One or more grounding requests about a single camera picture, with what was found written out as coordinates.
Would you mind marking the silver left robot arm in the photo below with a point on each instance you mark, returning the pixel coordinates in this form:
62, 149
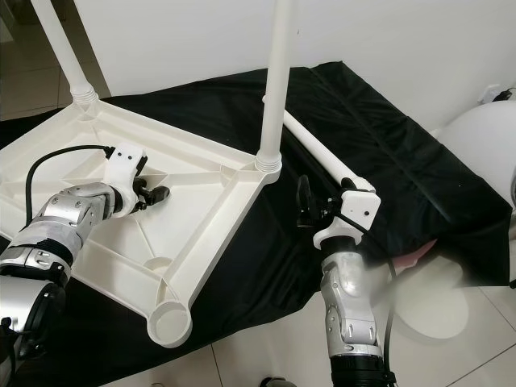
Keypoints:
72, 211

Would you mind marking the white plastic table leg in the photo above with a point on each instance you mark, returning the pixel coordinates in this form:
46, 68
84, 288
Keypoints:
60, 48
322, 153
276, 64

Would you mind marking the white plastic table top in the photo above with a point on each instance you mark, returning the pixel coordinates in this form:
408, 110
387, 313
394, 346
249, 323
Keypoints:
210, 210

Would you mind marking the black cloth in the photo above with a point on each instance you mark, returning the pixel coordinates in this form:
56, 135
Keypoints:
411, 137

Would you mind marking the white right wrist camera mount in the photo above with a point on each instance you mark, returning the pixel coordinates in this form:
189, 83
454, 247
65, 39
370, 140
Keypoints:
359, 205

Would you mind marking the wall socket with black plug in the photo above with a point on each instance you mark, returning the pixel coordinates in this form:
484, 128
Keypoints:
496, 93

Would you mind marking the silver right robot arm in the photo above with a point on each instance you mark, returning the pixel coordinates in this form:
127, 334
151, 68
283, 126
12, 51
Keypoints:
347, 298

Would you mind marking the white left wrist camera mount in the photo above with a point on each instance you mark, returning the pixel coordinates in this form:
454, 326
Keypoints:
127, 165

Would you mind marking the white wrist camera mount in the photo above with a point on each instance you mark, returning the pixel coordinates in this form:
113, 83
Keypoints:
359, 205
127, 165

